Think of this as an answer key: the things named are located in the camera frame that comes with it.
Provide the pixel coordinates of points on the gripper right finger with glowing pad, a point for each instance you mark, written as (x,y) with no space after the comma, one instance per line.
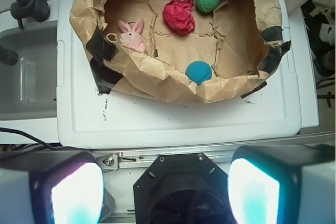
(283,184)

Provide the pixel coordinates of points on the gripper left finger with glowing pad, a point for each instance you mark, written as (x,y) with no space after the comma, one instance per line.
(51,187)

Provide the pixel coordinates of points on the blue dimpled foam ball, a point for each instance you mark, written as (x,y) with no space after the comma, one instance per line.
(198,72)

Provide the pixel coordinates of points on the crumpled red paper ball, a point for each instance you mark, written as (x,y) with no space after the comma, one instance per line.
(177,14)

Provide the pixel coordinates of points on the white plastic bin lid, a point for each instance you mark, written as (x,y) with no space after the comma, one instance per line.
(117,120)

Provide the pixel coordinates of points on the grey sink basin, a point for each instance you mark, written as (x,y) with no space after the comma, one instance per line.
(28,89)

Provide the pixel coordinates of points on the brown paper bag tray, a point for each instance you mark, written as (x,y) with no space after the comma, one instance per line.
(241,40)

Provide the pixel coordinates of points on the pink bunny toy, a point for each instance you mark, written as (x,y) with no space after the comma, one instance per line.
(131,36)

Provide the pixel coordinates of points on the black faucet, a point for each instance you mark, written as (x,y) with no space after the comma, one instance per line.
(37,9)

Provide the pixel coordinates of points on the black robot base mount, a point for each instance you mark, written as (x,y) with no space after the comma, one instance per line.
(182,188)

